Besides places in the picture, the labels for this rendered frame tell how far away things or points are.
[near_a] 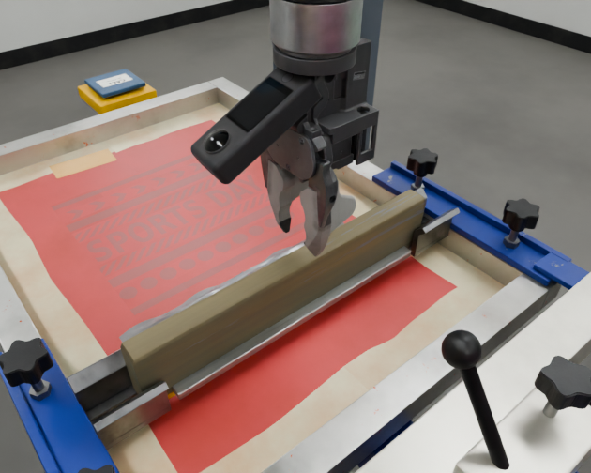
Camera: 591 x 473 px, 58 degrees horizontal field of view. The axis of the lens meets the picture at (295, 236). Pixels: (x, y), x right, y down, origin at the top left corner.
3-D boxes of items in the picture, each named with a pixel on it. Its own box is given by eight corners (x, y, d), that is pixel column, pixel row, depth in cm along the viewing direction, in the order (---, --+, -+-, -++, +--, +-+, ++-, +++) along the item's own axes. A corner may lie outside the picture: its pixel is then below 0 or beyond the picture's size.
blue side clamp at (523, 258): (368, 206, 87) (372, 170, 82) (389, 195, 89) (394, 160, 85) (534, 315, 69) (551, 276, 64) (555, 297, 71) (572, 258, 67)
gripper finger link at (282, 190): (319, 216, 62) (333, 154, 55) (278, 236, 59) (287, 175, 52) (302, 200, 63) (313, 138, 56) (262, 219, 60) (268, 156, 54)
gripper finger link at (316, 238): (367, 246, 57) (362, 166, 52) (325, 270, 54) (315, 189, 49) (346, 236, 59) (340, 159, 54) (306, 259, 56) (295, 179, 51)
